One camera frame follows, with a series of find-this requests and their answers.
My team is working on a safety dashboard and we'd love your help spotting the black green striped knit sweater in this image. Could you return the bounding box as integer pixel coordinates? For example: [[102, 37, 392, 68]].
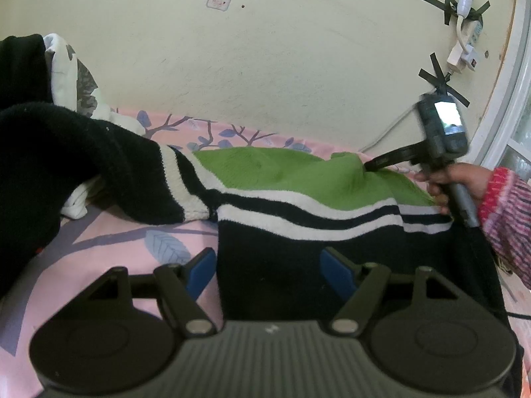
[[0, 103, 524, 382]]

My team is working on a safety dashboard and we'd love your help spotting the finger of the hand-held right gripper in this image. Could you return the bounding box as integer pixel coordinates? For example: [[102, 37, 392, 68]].
[[364, 145, 420, 173]]

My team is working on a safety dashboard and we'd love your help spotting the pink printed bedsheet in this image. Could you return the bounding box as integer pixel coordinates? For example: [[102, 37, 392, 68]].
[[0, 108, 531, 398]]

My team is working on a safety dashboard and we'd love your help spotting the white framed window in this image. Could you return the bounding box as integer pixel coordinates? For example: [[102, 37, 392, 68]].
[[473, 0, 531, 179]]

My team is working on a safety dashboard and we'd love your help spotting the person's right hand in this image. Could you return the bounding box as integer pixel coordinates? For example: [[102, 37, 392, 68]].
[[415, 163, 494, 216]]

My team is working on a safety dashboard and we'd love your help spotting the white grey patterned cloth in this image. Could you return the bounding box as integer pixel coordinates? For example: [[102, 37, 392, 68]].
[[43, 33, 144, 220]]

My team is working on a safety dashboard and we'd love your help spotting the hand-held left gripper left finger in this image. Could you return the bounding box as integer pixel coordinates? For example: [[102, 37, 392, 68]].
[[85, 248, 217, 337]]

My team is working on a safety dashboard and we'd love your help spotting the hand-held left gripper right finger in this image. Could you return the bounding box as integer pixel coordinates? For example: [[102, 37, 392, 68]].
[[320, 246, 462, 337]]

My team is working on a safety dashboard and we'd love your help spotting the white wall cable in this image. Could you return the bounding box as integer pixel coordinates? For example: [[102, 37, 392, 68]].
[[357, 105, 420, 153]]

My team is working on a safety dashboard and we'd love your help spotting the white power strip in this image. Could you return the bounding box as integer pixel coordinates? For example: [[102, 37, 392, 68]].
[[465, 17, 485, 49]]

